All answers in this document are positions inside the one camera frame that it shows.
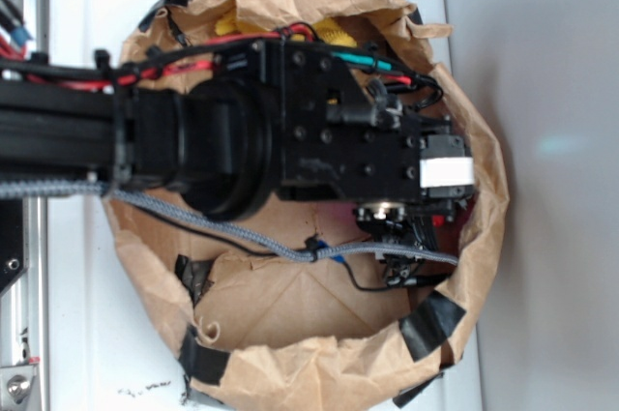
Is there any brown paper bag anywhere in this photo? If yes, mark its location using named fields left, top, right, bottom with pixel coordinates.
left=104, top=0, right=509, bottom=410

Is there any red paper ball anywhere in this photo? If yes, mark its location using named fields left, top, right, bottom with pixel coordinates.
left=432, top=197, right=476, bottom=240

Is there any yellow knitted cloth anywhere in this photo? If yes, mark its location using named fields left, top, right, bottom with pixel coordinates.
left=215, top=12, right=358, bottom=47

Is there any thin black wire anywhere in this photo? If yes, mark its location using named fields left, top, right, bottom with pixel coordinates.
left=108, top=195, right=454, bottom=294

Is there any aluminium rail frame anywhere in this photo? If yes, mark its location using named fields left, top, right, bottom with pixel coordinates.
left=1, top=0, right=51, bottom=410

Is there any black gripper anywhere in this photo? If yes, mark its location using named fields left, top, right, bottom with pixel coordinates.
left=270, top=43, right=475, bottom=217

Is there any teal wire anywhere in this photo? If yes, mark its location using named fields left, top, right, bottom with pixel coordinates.
left=333, top=51, right=402, bottom=72

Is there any grey braided cable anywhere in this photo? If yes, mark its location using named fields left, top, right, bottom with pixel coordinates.
left=0, top=180, right=459, bottom=267

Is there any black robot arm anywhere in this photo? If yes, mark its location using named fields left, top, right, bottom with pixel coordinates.
left=1, top=38, right=475, bottom=220

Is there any red wire bundle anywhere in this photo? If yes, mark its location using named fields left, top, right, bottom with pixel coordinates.
left=0, top=22, right=422, bottom=93

